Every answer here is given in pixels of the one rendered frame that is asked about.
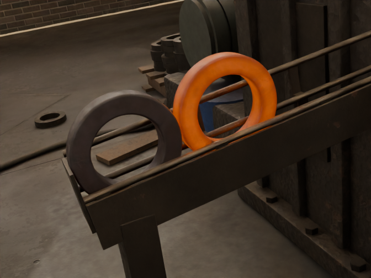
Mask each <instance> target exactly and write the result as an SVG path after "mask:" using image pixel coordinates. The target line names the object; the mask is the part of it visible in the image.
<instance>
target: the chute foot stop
mask: <svg viewBox="0 0 371 278"><path fill-rule="evenodd" d="M61 160H62V162H63V165H64V167H65V169H66V172H67V175H68V178H69V180H70V182H71V185H72V187H73V190H74V192H75V195H76V198H77V200H78V203H79V205H80V207H81V210H82V212H83V215H84V217H85V219H86V221H87V223H88V225H89V227H90V229H91V232H92V234H94V233H96V230H95V229H94V226H93V223H92V220H91V218H90V216H89V213H88V210H87V208H86V205H85V203H84V201H83V197H82V195H81V192H80V190H79V188H78V185H77V182H76V180H75V177H74V175H73V172H72V170H71V169H70V167H69V165H68V163H67V161H66V159H65V157H64V158H62V159H61Z"/></svg>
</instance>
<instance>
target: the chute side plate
mask: <svg viewBox="0 0 371 278"><path fill-rule="evenodd" d="M368 129H371V84H369V85H366V86H364V87H361V88H359V89H357V90H354V91H352V92H350V93H348V94H345V95H343V96H341V97H338V98H336V99H334V100H331V101H329V102H327V103H324V104H322V105H319V106H317V107H315V108H312V109H310V110H308V111H305V112H303V113H301V114H299V115H296V116H293V117H291V118H289V119H286V120H284V121H282V122H279V123H277V124H275V125H273V126H270V127H268V128H266V129H263V130H261V131H258V132H256V133H253V134H251V135H249V136H247V137H244V138H242V139H240V140H237V141H235V142H233V143H230V144H228V145H226V146H223V147H221V148H218V149H216V150H214V151H211V152H209V153H207V154H204V155H202V156H200V157H198V158H195V159H192V160H191V161H188V162H186V163H183V164H181V165H179V166H176V167H174V168H172V169H169V170H167V171H165V172H162V173H160V174H157V175H155V176H153V177H150V178H148V179H146V180H143V181H141V182H139V183H137V184H134V185H132V186H129V187H127V188H125V189H123V190H120V191H117V192H115V193H113V194H111V195H108V196H106V197H104V198H101V199H99V200H97V201H94V202H91V203H90V204H87V205H86V208H87V210H88V213H89V215H90V218H91V220H92V223H93V225H94V228H95V230H96V233H97V236H98V238H99V241H100V243H101V246H102V248H103V250H105V249H108V248H110V247H112V246H114V245H116V244H118V243H121V242H123V237H122V233H121V229H120V225H121V224H124V223H127V222H130V221H133V220H136V219H139V218H142V217H145V216H148V215H151V214H155V216H156V222H157V225H160V224H162V223H164V222H167V221H169V220H171V219H173V218H175V217H178V216H180V215H182V214H184V213H186V212H188V211H191V210H193V209H195V208H197V207H199V206H201V205H204V204H206V203H208V202H211V201H213V200H215V199H217V198H219V197H221V196H224V195H226V194H228V193H230V192H232V191H234V190H237V189H239V188H241V187H243V186H245V185H248V184H250V183H252V182H254V181H256V180H258V179H261V178H263V177H265V176H268V175H270V174H272V173H274V172H276V171H278V170H281V169H283V168H285V167H287V166H289V165H291V164H294V163H296V162H298V161H300V160H302V159H304V158H307V157H309V156H312V155H313V154H315V153H318V152H320V151H322V150H324V149H327V148H329V147H331V146H333V145H335V144H338V143H340V142H342V141H344V140H346V139H348V138H351V137H353V136H355V135H357V134H359V133H361V132H364V131H366V130H368Z"/></svg>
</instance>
